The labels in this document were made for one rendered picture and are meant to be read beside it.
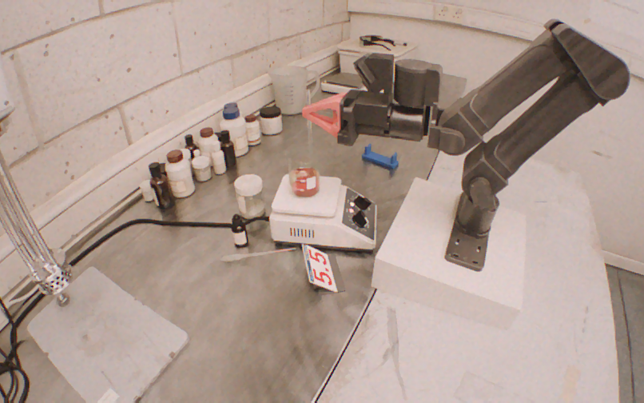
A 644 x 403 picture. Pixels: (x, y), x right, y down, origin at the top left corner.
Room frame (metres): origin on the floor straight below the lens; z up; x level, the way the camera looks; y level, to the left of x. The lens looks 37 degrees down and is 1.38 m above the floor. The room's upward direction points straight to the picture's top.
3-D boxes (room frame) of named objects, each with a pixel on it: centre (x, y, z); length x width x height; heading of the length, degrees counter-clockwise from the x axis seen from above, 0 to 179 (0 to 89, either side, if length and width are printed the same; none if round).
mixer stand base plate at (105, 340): (0.26, 0.39, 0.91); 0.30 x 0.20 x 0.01; 63
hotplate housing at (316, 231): (0.55, 0.00, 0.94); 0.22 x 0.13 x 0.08; 82
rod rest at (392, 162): (0.83, -0.16, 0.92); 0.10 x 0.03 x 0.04; 53
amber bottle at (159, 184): (0.63, 0.38, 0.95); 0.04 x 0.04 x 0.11
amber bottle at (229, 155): (0.82, 0.25, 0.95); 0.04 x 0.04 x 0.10
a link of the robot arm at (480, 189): (0.45, -0.27, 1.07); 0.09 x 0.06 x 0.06; 157
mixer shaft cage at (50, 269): (0.26, 0.40, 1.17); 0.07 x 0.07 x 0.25
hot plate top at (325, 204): (0.55, 0.03, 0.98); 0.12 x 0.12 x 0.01; 82
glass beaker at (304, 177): (0.56, 0.04, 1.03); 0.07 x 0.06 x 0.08; 70
